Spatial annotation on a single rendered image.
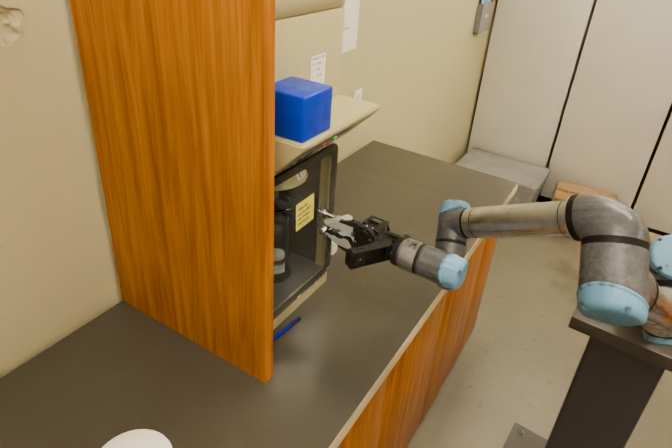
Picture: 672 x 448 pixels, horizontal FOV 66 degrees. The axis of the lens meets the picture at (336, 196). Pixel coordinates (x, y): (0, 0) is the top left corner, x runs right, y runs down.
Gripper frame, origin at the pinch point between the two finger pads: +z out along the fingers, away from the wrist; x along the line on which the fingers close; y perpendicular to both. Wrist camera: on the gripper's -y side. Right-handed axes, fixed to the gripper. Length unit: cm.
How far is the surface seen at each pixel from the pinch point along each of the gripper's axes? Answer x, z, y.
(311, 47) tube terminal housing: 44.2, 5.2, -2.1
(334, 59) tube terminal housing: 39.9, 5.2, 7.6
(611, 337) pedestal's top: -27, -70, 38
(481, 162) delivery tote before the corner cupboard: -88, 27, 263
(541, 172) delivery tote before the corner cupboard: -88, -14, 275
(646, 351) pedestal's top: -27, -79, 37
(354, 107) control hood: 31.0, -2.6, 4.7
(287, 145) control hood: 30.5, -3.0, -21.2
